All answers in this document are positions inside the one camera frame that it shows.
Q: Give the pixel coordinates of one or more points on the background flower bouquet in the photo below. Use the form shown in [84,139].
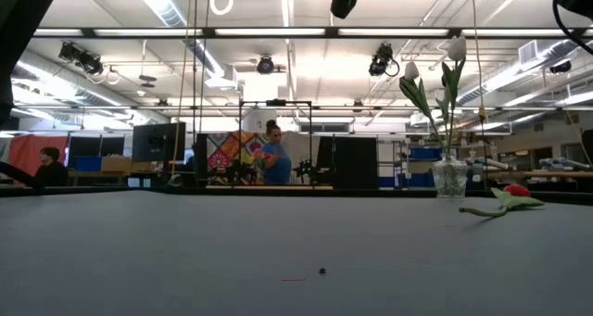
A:
[261,158]

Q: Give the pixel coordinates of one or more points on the white artificial tulip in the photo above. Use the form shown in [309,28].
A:
[411,70]
[457,48]

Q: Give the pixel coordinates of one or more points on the black monitor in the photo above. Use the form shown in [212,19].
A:
[158,142]

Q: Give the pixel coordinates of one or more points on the grey robot arm on workbench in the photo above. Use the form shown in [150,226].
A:
[563,163]

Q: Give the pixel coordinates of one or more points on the blue crate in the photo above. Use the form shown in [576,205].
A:
[426,154]

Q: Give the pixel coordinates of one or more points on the standing person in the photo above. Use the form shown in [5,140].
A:
[278,168]

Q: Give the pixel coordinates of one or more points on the seated person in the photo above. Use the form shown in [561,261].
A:
[52,172]

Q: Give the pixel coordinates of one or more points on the orange-red curtain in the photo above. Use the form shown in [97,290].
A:
[23,151]

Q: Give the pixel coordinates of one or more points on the colourful patchwork quilt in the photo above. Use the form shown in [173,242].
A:
[222,156]

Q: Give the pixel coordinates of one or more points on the black metal frame stand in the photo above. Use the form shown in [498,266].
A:
[275,102]

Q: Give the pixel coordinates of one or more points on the background black robot arm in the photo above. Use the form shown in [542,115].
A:
[306,168]

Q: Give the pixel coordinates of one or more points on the cardboard box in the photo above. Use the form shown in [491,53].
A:
[116,164]

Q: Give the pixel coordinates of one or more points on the black ceiling spotlight pair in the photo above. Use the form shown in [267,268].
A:
[83,59]

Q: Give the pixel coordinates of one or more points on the clear cut-glass vase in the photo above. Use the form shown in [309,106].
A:
[449,179]

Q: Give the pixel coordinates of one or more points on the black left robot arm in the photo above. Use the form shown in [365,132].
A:
[23,33]

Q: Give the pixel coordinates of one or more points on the red artificial tulip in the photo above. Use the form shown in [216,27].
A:
[518,191]

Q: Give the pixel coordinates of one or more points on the black cabinet panel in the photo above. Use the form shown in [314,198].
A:
[354,163]

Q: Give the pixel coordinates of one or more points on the black overhead light bar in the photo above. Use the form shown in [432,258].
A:
[331,32]

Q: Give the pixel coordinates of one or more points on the blue storage bin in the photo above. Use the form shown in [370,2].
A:
[88,164]

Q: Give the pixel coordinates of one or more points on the wooden workbench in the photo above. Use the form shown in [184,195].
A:
[556,174]

